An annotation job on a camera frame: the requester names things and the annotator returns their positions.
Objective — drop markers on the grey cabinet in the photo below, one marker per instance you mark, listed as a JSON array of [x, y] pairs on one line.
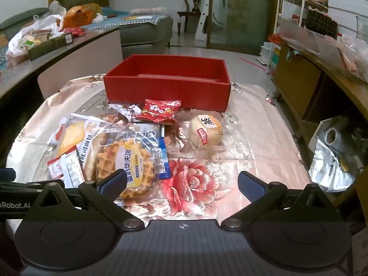
[[86, 51]]

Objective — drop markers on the crumpled red bag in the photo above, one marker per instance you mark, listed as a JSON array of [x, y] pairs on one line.
[[273, 38]]

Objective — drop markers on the orange plastic basket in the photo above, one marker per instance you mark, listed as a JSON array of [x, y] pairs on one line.
[[77, 20]]

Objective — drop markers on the pink plastic bag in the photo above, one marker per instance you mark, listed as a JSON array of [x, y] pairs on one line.
[[353, 51]]

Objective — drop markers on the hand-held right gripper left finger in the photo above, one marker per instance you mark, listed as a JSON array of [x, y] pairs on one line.
[[110, 182]]

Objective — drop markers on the teal storage bin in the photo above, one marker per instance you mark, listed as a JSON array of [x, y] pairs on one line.
[[276, 57]]

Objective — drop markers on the yellow mesh cover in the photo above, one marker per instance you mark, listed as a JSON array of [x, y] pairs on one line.
[[93, 8]]

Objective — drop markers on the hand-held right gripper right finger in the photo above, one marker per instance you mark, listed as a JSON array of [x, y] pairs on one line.
[[251, 184]]

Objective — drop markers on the clear plastic container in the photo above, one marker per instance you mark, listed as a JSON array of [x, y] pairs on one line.
[[304, 38]]

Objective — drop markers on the pink pillow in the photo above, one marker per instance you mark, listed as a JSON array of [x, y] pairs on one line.
[[148, 11]]

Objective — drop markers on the floral tablecloth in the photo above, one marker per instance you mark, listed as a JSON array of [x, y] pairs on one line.
[[258, 138]]

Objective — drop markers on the waffle packet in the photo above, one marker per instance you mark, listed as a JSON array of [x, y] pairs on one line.
[[126, 161]]

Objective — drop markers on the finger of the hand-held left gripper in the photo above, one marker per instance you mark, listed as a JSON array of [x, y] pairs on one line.
[[28, 184]]

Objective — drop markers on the clear bread packet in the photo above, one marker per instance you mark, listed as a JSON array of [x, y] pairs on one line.
[[93, 161]]

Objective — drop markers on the red plastic bag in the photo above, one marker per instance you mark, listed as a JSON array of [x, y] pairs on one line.
[[74, 32]]

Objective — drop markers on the red cardboard box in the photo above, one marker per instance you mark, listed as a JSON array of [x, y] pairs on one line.
[[166, 92]]

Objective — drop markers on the round bun packet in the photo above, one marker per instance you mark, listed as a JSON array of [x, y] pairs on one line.
[[202, 132]]

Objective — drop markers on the white plastic bag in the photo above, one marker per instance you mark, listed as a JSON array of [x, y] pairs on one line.
[[17, 43]]

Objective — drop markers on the wooden cabinet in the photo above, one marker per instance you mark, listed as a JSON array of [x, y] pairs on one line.
[[296, 74]]

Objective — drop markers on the white storage bins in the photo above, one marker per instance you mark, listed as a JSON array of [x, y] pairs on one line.
[[266, 53]]

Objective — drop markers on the white meat snack packet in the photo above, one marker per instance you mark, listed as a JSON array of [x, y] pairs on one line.
[[126, 110]]

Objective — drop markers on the dark green box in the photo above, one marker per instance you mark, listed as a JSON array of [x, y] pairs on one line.
[[49, 47]]

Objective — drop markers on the silver foil bag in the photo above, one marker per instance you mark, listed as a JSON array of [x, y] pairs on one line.
[[327, 166]]

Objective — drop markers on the glass sliding door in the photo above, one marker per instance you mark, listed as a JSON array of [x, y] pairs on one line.
[[244, 14]]

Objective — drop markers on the yellow cake packet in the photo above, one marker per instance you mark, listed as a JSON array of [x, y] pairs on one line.
[[72, 136]]

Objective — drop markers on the white bread picture packet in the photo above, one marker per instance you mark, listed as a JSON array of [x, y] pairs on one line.
[[67, 168]]

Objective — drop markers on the grey sofa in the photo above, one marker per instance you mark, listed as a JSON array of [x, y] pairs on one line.
[[143, 34]]

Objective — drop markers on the red snack packet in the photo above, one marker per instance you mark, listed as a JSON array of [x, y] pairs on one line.
[[158, 110]]

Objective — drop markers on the white board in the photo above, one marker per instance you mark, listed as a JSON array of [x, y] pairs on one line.
[[202, 26]]

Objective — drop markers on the dark woven basket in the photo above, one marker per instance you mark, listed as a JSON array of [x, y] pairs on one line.
[[322, 23]]

